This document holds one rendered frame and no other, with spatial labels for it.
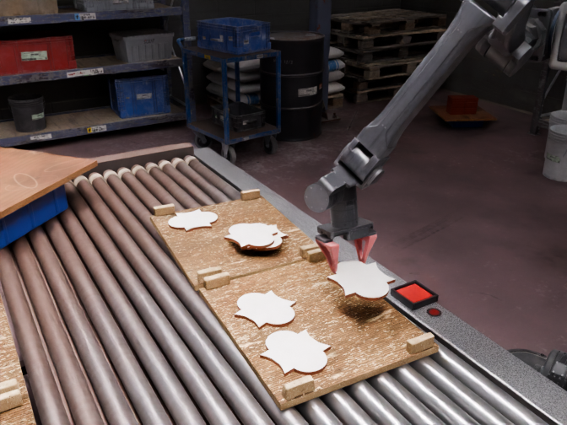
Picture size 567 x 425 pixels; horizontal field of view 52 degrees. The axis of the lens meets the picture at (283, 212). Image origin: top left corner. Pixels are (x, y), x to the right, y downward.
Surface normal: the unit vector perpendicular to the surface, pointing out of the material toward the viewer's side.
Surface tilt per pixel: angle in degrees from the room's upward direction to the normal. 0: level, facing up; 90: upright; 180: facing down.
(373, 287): 4
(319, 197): 85
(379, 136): 80
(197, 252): 0
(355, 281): 4
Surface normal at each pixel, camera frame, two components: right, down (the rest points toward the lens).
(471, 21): -0.52, 0.18
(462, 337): 0.00, -0.90
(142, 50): 0.60, 0.44
